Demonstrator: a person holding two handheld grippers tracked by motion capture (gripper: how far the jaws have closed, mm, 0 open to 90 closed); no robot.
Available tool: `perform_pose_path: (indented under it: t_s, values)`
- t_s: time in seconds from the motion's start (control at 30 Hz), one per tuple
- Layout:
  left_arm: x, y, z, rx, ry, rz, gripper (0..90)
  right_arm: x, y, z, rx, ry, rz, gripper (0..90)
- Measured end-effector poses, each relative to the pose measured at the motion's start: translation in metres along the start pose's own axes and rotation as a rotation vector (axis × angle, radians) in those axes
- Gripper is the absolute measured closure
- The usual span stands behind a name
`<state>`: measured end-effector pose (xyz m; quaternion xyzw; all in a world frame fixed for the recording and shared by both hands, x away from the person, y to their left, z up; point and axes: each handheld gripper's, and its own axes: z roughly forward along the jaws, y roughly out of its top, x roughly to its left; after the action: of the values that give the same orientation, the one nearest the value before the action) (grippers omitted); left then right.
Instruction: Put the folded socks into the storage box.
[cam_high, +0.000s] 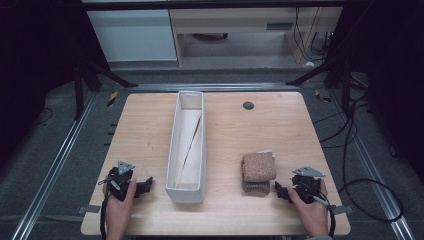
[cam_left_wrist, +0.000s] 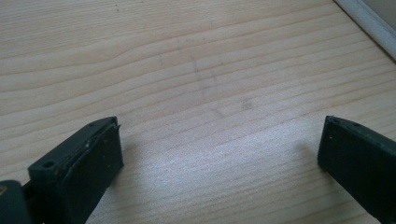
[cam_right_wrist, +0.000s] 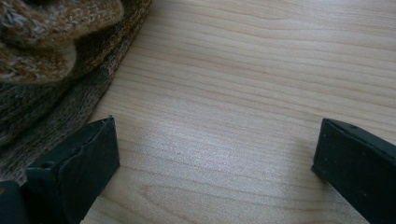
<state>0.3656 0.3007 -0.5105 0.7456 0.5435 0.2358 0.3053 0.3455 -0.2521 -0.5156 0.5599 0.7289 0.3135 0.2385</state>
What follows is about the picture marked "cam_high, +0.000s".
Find person's right hand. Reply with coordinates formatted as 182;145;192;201
287;179;330;228

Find white folded cloth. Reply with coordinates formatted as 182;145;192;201
255;148;276;159

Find black hanging desk cables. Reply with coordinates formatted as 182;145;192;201
292;7;335;63

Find metal floor rail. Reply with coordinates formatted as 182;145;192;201
11;91;98;240
328;89;416;240

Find black metal stand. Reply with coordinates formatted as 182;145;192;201
285;56;368;116
73;54;139;121

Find white cabinet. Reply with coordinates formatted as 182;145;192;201
86;8;178;63

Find person's left hand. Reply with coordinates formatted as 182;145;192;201
103;178;138;224

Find grey tape piece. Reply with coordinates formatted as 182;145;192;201
330;204;354;216
77;204;102;215

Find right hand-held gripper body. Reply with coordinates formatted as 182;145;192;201
289;165;326;205

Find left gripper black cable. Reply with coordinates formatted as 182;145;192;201
97;178;114;240

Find brown cork block stack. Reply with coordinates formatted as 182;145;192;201
240;151;278;184

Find long white storage box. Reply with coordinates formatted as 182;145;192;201
165;90;208;205

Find black looped floor cable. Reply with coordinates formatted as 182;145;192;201
313;96;405;224

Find yellow black tape strip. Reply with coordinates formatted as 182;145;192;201
106;90;120;108
314;89;333;104

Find white folded cloth liner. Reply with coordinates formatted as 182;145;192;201
173;108;204;190

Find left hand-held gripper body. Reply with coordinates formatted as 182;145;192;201
107;160;145;202

